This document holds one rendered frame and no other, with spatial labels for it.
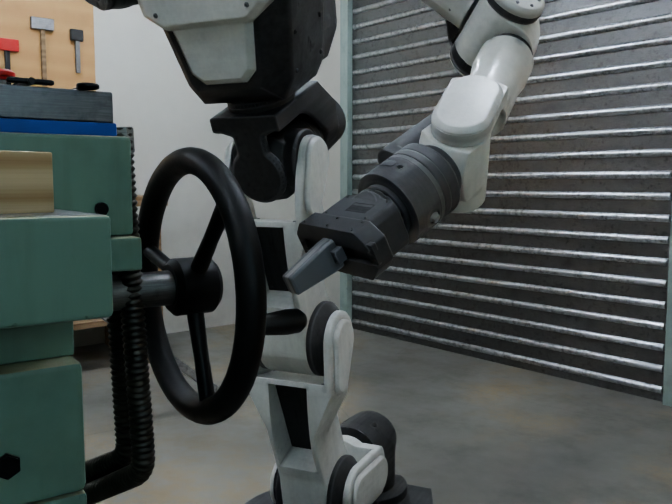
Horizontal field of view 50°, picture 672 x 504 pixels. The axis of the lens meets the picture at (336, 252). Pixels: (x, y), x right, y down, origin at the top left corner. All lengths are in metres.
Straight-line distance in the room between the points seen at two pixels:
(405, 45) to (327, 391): 3.04
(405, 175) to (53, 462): 0.42
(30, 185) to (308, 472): 1.10
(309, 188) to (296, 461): 0.57
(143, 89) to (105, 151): 3.73
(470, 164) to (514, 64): 0.19
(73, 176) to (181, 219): 3.82
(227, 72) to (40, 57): 3.06
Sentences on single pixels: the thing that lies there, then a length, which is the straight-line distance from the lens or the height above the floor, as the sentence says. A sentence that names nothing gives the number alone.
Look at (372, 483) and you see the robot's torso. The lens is 1.60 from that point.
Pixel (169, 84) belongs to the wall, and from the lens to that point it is 4.48.
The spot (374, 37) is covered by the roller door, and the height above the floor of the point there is 1.76.
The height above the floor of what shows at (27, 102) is 0.99.
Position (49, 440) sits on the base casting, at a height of 0.75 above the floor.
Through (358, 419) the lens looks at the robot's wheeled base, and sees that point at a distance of 1.75.
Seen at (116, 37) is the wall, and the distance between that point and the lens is 4.38.
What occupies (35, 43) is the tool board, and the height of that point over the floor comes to 1.64.
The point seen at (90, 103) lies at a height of 0.99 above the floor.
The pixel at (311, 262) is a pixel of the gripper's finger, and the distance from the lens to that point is 0.69.
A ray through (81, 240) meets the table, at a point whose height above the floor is 0.89.
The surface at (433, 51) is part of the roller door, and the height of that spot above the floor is 1.62.
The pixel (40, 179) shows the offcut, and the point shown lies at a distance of 0.47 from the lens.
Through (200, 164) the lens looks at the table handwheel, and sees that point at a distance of 0.71.
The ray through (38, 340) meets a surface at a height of 0.81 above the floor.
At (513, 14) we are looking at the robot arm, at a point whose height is 1.13.
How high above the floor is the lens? 0.92
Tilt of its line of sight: 6 degrees down
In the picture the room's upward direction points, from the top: straight up
